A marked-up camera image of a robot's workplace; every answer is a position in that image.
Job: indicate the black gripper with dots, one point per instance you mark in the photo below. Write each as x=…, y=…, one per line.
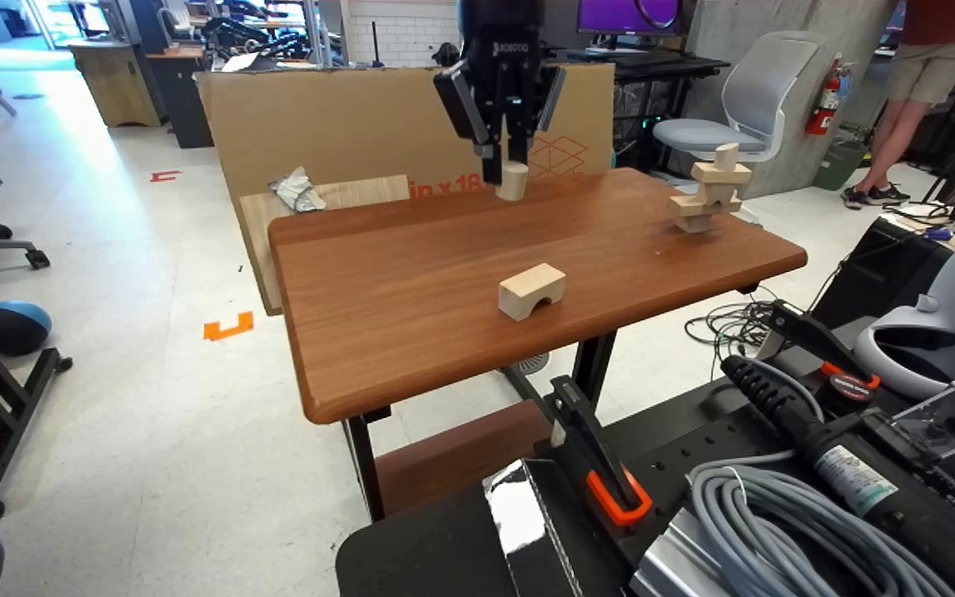
x=502, y=71

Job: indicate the wooden cylindrical block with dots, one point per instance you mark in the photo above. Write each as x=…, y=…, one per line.
x=510, y=184

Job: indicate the wooden arch block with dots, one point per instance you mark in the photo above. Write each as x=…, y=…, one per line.
x=518, y=295

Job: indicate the brown cardboard box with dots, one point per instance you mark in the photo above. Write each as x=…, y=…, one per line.
x=334, y=126

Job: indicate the stacked wooden blocks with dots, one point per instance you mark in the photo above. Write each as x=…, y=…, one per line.
x=717, y=186

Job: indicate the grey office chair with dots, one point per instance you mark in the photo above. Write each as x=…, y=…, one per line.
x=761, y=101

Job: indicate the brown wooden table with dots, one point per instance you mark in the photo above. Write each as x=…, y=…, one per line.
x=397, y=300

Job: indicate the red fire extinguisher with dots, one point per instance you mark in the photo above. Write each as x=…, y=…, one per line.
x=828, y=101

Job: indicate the person in shorts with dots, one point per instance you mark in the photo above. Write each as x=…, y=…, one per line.
x=922, y=76

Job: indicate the orange black clamp right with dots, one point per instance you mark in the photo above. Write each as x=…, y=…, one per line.
x=837, y=361

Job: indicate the orange black clamp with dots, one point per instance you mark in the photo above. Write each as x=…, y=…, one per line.
x=609, y=483
x=837, y=361

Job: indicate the orange black clamp left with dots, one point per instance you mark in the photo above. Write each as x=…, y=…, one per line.
x=609, y=483

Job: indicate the white VR controller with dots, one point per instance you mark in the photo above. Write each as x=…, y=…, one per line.
x=914, y=345

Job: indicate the black pegboard cart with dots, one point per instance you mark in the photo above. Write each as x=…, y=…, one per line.
x=777, y=503

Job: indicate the blue ball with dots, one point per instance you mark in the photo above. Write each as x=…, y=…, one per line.
x=25, y=327

